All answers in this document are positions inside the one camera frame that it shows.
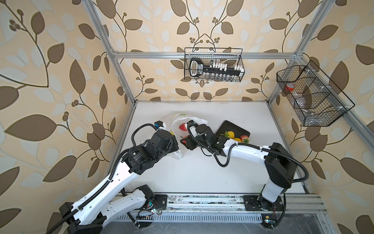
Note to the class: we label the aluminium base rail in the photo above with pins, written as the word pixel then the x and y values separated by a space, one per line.
pixel 222 208

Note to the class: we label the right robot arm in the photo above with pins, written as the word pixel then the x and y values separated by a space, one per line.
pixel 283 170

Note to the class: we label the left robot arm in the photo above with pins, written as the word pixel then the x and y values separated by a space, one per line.
pixel 94 211

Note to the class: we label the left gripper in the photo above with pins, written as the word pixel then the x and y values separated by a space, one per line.
pixel 173 141

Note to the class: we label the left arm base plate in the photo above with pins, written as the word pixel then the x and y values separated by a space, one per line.
pixel 158 202

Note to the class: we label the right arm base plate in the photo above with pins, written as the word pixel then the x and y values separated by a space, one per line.
pixel 258 203

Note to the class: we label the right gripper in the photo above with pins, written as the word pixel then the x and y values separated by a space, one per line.
pixel 189 144

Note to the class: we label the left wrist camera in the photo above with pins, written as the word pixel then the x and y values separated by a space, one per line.
pixel 159 125

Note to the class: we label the red capped plastic bottle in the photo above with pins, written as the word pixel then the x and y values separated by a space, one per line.
pixel 289 88

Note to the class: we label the yellow fake lemon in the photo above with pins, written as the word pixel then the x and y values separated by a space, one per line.
pixel 230 134

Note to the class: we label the white plastic bag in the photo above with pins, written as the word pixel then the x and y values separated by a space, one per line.
pixel 177 125

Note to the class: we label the wire basket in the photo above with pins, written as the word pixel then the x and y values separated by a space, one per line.
pixel 317 99
pixel 210 55

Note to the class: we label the back wire basket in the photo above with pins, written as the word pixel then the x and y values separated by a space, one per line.
pixel 210 55

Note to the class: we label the red fake strawberry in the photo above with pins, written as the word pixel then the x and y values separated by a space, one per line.
pixel 244 139
pixel 183 127

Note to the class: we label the right wire basket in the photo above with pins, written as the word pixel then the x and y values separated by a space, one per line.
pixel 317 99

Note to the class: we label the black square tray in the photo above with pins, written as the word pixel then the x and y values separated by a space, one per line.
pixel 229 126

